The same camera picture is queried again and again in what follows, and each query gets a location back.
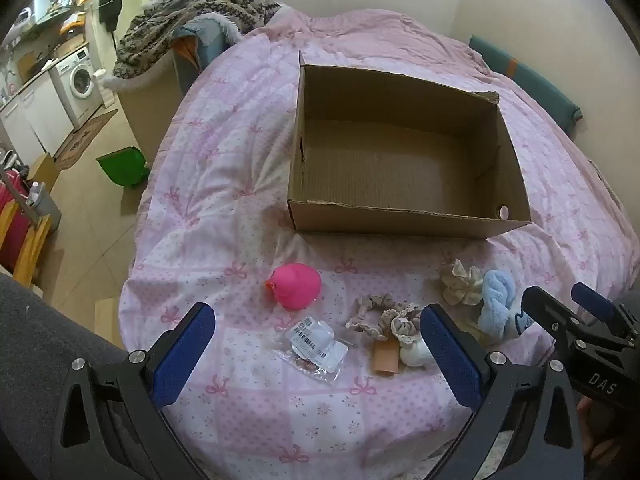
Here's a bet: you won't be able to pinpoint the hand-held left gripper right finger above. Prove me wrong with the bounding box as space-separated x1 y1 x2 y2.
420 302 586 480

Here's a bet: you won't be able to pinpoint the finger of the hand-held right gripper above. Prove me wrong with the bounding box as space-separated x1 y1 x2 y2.
572 282 633 333
522 286 583 346

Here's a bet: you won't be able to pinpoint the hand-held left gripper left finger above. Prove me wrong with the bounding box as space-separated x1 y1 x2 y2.
47 302 216 480

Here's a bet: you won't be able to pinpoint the blue plush fish toy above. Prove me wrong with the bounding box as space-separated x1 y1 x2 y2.
475 269 533 345

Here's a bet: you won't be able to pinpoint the lace-trimmed scrunchie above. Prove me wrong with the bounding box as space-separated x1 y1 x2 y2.
381 310 426 347

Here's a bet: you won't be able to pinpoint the cream scrunchie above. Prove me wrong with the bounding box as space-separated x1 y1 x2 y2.
440 259 484 307

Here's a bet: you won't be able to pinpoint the beige scrunchie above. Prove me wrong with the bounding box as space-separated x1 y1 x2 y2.
345 294 398 337

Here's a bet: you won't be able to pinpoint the clear plastic packet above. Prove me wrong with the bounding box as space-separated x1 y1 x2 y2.
272 316 350 385

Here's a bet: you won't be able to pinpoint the pink squishy ball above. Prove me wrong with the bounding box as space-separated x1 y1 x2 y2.
265 262 322 310

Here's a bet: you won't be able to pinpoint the brown cardboard box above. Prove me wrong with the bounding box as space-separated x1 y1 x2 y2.
287 50 532 241

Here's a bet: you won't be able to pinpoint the white soft socks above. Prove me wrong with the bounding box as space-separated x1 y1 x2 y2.
397 335 442 370

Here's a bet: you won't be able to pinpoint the person's right hand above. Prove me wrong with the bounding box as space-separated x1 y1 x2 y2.
576 397 608 463

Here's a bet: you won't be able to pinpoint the yellow wooden stool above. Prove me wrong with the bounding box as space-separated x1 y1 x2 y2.
0 205 54 289

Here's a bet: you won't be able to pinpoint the pink patterned blanket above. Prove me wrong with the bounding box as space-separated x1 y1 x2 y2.
122 7 640 480

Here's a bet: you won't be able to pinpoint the green dustpan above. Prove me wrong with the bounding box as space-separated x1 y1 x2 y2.
96 146 150 189

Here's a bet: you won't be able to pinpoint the grey waste bin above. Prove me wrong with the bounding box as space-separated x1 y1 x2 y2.
29 184 64 234

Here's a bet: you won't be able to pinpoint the red suitcase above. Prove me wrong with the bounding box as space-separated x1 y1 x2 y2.
0 170 32 272

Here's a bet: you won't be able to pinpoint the teal headboard cushion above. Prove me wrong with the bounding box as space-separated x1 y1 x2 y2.
469 35 584 134

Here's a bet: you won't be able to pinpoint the brown door mat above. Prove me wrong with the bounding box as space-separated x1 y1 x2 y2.
50 109 119 172

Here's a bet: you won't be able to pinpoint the beige storage box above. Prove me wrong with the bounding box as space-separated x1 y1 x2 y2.
116 55 192 162

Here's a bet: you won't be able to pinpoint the white kitchen cabinets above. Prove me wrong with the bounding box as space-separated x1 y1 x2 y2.
0 67 76 162

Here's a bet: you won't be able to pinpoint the white washing machine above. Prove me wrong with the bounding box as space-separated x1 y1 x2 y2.
52 47 104 117

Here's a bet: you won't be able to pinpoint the patterned knit blanket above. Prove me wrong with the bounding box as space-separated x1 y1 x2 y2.
112 0 284 82

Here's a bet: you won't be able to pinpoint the black hanging garment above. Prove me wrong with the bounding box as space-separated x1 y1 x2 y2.
99 0 124 26

